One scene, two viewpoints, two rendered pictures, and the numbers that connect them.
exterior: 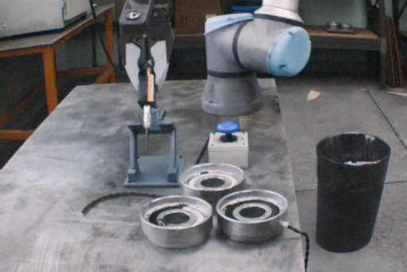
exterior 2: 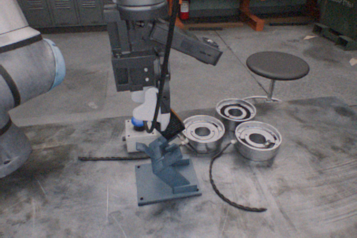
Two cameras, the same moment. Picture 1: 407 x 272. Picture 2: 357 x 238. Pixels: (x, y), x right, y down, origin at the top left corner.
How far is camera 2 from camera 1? 110 cm
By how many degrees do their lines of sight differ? 91
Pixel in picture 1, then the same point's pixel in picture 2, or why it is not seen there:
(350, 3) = not seen: outside the picture
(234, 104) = (26, 144)
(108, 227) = (273, 184)
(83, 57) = not seen: outside the picture
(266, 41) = (47, 63)
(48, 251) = (339, 212)
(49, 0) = not seen: outside the picture
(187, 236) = (272, 132)
